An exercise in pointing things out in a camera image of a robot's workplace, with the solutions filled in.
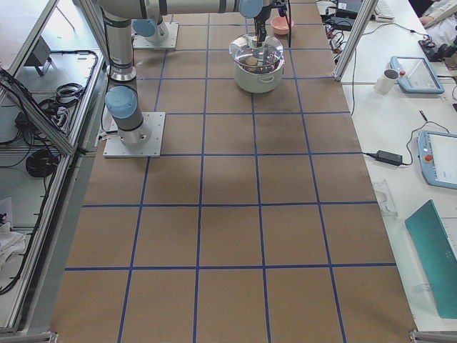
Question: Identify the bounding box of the mint green electric pot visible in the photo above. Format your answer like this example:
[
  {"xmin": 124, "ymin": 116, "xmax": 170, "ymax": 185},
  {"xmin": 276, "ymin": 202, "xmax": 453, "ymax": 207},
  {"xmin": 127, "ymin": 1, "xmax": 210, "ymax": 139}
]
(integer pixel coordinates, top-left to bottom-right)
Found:
[{"xmin": 229, "ymin": 34, "xmax": 285, "ymax": 94}]

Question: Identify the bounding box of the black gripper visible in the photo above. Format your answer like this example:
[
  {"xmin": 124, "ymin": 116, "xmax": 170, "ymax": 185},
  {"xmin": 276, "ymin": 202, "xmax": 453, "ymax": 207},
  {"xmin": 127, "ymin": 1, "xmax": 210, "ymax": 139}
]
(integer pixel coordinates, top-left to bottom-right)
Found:
[
  {"xmin": 254, "ymin": 16, "xmax": 267, "ymax": 47},
  {"xmin": 273, "ymin": 0, "xmax": 290, "ymax": 16}
]

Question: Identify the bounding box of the white mug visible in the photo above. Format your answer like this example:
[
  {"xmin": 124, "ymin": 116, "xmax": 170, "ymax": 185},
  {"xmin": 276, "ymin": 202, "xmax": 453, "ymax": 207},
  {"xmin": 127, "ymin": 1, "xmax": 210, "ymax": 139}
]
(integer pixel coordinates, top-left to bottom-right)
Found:
[{"xmin": 373, "ymin": 69, "xmax": 399, "ymax": 94}]

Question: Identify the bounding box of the glass pot lid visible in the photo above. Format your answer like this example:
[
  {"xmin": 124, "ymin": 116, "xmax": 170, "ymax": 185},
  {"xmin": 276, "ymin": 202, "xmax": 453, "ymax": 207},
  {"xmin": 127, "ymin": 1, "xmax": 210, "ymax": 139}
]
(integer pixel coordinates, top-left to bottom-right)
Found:
[{"xmin": 228, "ymin": 34, "xmax": 283, "ymax": 74}]

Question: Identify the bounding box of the blue teach pendant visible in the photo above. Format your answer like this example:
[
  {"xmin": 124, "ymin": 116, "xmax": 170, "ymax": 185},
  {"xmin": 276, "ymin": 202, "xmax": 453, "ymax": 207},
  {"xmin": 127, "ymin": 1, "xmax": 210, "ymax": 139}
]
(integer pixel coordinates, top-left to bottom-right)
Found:
[
  {"xmin": 390, "ymin": 56, "xmax": 445, "ymax": 94},
  {"xmin": 417, "ymin": 130, "xmax": 456, "ymax": 189}
]

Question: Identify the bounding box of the aluminium frame post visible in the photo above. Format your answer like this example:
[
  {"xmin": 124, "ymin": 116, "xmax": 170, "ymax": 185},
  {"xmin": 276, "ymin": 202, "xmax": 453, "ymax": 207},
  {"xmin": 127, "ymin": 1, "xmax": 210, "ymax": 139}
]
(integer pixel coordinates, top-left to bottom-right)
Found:
[{"xmin": 333, "ymin": 0, "xmax": 377, "ymax": 81}]

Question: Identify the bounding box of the near blue teach pendant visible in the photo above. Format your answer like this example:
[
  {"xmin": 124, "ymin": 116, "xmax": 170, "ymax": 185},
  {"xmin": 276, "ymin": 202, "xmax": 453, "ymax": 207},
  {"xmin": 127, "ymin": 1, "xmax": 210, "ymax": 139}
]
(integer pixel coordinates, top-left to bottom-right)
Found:
[{"xmin": 417, "ymin": 130, "xmax": 456, "ymax": 189}]

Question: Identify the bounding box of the black power adapter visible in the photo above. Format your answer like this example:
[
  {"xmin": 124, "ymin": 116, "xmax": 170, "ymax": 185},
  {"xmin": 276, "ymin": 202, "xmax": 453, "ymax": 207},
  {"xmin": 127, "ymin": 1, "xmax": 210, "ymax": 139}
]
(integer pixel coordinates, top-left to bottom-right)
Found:
[{"xmin": 328, "ymin": 16, "xmax": 355, "ymax": 31}]

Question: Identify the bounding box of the coiled black cable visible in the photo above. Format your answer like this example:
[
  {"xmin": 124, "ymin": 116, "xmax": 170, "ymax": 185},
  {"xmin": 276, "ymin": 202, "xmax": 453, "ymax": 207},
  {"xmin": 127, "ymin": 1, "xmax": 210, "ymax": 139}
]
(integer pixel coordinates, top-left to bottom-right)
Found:
[{"xmin": 24, "ymin": 148, "xmax": 60, "ymax": 179}]

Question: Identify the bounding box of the brown egg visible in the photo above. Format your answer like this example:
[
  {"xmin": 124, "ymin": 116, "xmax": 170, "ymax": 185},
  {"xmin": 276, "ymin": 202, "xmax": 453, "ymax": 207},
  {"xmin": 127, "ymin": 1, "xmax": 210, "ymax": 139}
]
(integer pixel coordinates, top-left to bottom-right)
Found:
[{"xmin": 245, "ymin": 56, "xmax": 258, "ymax": 67}]

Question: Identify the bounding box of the small black power brick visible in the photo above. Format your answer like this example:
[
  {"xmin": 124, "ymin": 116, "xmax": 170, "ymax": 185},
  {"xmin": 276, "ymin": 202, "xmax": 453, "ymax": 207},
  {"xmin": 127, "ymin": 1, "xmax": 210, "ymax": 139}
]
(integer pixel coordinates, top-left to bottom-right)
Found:
[{"xmin": 375, "ymin": 150, "xmax": 403, "ymax": 166}]

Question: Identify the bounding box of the teal folder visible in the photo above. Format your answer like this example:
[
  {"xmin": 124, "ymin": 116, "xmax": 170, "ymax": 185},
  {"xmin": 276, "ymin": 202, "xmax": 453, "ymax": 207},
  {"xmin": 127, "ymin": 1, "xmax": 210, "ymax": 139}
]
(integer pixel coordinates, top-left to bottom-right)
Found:
[{"xmin": 405, "ymin": 199, "xmax": 456, "ymax": 319}]

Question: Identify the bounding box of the far blue teach pendant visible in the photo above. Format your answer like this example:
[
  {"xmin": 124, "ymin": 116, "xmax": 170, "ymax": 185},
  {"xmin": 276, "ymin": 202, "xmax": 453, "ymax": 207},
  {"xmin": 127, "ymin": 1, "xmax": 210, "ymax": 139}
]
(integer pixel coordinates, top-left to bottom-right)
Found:
[{"xmin": 390, "ymin": 56, "xmax": 445, "ymax": 94}]

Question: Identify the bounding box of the pink bowl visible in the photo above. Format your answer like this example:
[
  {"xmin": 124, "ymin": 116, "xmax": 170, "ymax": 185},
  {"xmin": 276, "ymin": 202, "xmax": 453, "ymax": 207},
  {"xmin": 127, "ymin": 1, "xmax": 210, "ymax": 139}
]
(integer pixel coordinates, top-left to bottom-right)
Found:
[{"xmin": 271, "ymin": 16, "xmax": 294, "ymax": 36}]

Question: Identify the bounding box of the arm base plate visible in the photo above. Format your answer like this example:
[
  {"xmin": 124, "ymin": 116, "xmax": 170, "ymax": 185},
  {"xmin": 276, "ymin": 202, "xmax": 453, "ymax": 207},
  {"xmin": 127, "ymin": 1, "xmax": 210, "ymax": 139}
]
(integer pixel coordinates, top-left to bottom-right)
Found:
[
  {"xmin": 103, "ymin": 112, "xmax": 166, "ymax": 158},
  {"xmin": 133, "ymin": 21, "xmax": 179, "ymax": 50}
]

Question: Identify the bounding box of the black pen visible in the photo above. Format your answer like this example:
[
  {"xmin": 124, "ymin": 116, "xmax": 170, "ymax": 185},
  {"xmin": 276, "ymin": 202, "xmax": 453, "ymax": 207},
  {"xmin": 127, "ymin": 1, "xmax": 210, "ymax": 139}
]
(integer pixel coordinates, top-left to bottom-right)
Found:
[{"xmin": 419, "ymin": 109, "xmax": 428, "ymax": 122}]

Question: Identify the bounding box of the clear acrylic stand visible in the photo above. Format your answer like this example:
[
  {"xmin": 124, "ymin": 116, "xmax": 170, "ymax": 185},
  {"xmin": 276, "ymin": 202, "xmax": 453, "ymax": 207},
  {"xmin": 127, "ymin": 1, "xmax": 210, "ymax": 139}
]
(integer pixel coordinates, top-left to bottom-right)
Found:
[{"xmin": 373, "ymin": 180, "xmax": 398, "ymax": 217}]

